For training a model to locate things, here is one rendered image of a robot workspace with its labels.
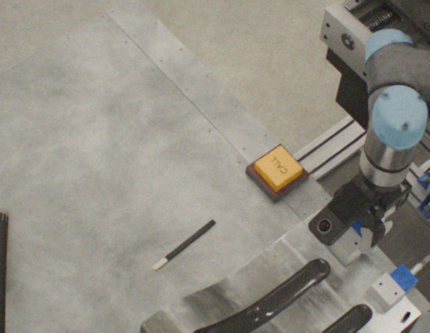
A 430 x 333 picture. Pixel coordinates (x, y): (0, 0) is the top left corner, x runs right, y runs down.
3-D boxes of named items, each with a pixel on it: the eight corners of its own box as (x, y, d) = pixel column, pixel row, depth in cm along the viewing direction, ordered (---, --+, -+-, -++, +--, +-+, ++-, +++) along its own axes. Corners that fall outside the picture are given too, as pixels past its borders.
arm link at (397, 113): (428, 81, 131) (433, 132, 126) (412, 124, 140) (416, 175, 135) (374, 74, 130) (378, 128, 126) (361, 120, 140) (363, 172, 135)
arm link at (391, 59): (428, 62, 145) (435, 121, 139) (358, 54, 144) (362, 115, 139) (439, 30, 138) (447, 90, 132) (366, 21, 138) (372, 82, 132)
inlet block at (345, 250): (381, 204, 166) (387, 189, 161) (399, 224, 164) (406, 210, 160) (324, 247, 161) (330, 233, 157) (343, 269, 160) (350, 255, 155)
